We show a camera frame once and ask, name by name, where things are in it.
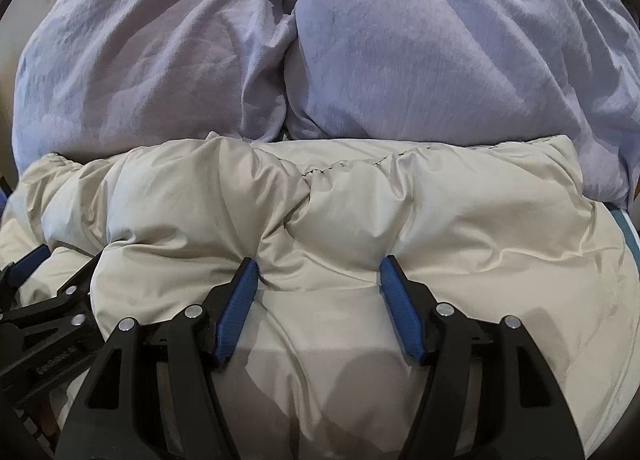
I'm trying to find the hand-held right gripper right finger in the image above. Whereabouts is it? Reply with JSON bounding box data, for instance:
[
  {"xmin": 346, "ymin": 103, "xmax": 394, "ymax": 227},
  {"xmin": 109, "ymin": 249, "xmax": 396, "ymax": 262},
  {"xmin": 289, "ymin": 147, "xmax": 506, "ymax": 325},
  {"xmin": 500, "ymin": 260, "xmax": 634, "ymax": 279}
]
[{"xmin": 379, "ymin": 255, "xmax": 584, "ymax": 460}]

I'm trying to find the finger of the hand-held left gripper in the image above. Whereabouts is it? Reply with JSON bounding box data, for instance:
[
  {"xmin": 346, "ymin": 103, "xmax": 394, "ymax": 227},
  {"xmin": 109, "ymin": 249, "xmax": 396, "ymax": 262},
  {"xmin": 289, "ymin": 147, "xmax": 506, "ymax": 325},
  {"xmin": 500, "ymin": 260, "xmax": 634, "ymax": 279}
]
[
  {"xmin": 0, "ymin": 248, "xmax": 106, "ymax": 376},
  {"xmin": 0, "ymin": 244, "xmax": 53, "ymax": 292}
]

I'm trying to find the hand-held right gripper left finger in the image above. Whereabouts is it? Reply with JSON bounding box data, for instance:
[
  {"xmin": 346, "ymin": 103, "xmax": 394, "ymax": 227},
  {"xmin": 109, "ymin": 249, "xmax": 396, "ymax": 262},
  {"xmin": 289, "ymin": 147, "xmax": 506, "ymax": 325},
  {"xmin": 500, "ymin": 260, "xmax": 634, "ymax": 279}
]
[{"xmin": 55, "ymin": 256, "xmax": 261, "ymax": 460}]

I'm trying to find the beige puffer jacket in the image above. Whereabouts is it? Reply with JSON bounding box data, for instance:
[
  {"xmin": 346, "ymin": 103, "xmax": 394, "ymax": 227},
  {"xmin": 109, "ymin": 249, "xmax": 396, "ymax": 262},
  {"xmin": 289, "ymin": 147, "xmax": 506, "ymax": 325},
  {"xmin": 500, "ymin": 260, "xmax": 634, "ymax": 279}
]
[{"xmin": 0, "ymin": 132, "xmax": 640, "ymax": 460}]

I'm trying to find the bed with blue striped sheet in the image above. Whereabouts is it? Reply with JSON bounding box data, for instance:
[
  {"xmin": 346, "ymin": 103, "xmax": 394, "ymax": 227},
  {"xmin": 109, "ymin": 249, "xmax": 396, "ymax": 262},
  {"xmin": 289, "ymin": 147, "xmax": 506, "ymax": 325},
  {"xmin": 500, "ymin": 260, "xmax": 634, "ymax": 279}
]
[{"xmin": 606, "ymin": 204, "xmax": 640, "ymax": 263}]

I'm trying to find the large lilac pillow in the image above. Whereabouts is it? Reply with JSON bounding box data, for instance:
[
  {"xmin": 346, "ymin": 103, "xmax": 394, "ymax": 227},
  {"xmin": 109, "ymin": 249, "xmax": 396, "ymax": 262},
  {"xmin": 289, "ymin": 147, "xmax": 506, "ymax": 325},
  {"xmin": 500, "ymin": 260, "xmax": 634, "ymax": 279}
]
[{"xmin": 11, "ymin": 0, "xmax": 301, "ymax": 168}]

